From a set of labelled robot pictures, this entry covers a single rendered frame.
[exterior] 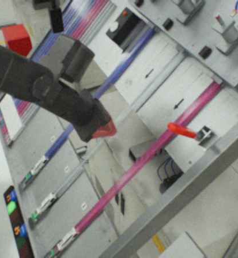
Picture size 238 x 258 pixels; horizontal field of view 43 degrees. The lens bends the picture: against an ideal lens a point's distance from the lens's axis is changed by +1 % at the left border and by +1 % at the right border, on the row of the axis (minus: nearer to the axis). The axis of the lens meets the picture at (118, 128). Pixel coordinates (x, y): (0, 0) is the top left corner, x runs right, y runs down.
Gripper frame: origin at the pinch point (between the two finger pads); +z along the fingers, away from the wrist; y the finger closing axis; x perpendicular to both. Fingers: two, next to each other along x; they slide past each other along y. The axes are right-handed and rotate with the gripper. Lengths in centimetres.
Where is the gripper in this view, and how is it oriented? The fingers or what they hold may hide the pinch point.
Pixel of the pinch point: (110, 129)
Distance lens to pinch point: 64.9
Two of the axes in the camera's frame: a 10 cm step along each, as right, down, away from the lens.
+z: 5.7, 3.5, 7.4
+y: -4.5, -6.3, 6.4
